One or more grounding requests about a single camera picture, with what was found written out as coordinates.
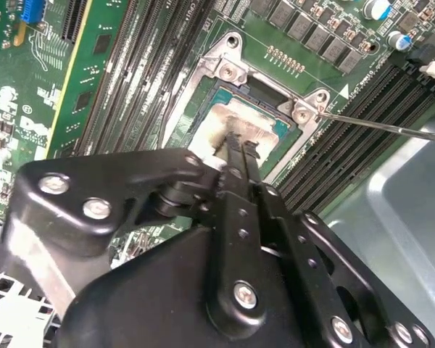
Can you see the metal locking lever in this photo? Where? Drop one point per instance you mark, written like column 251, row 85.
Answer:
column 402, row 129

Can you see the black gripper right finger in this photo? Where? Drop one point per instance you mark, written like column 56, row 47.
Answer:
column 304, row 250

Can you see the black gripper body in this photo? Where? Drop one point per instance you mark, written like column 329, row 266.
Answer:
column 148, row 308

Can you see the silver CPU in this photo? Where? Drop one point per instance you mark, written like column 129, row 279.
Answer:
column 253, row 119

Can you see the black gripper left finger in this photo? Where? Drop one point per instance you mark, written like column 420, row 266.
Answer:
column 130, row 174

